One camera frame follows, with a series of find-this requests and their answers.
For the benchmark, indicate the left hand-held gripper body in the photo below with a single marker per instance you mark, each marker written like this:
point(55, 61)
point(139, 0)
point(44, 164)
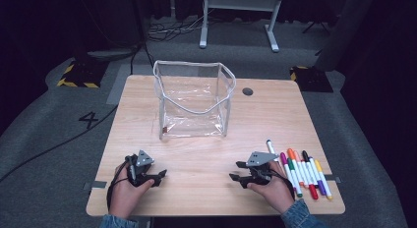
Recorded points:
point(139, 175)

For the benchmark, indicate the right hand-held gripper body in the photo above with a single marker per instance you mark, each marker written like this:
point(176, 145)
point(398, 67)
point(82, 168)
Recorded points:
point(260, 158)

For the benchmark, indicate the dark blue marker pen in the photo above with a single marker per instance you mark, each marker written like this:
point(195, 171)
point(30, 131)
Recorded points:
point(270, 146)

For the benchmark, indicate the magenta marker pen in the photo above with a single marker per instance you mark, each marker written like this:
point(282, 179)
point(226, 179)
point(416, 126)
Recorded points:
point(284, 157)

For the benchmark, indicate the dark green marker pen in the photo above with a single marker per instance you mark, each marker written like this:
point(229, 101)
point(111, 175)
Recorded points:
point(290, 164)

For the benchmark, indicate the orange marker pen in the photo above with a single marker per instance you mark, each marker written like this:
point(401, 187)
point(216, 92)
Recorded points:
point(291, 153)

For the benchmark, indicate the black marker pen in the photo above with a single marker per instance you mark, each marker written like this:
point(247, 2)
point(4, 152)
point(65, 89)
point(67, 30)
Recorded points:
point(305, 156)

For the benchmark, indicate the yellow marker pen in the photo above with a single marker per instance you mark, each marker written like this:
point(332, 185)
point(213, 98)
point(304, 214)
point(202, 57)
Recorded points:
point(318, 165)

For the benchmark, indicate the red marker pen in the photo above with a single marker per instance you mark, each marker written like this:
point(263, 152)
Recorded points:
point(313, 192)

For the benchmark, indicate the purple marker pen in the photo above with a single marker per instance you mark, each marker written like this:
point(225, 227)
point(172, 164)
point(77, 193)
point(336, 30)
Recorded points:
point(321, 188)

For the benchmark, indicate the clear plastic bag white trim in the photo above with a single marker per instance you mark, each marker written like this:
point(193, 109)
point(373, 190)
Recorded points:
point(193, 103)

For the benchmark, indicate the person's left hand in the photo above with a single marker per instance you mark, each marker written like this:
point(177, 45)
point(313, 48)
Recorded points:
point(124, 198)

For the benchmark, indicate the person's right hand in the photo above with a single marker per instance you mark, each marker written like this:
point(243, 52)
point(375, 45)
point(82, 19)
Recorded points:
point(277, 192)

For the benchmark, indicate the grey tape piece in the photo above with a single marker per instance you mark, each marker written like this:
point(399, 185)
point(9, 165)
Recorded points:
point(336, 180)
point(95, 185)

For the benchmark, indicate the black stand with pole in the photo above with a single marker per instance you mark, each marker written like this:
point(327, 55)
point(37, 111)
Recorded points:
point(108, 41)

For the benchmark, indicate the black tripod legs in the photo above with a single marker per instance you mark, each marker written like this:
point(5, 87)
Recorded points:
point(315, 26)

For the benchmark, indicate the grey curtain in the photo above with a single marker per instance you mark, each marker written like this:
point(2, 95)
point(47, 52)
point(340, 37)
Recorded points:
point(347, 28)

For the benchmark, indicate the yellow black striped base plate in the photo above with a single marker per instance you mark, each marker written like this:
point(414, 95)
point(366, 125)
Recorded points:
point(311, 79)
point(82, 74)

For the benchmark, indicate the white metal desk frame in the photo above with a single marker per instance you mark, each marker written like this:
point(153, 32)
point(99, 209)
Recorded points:
point(241, 2)

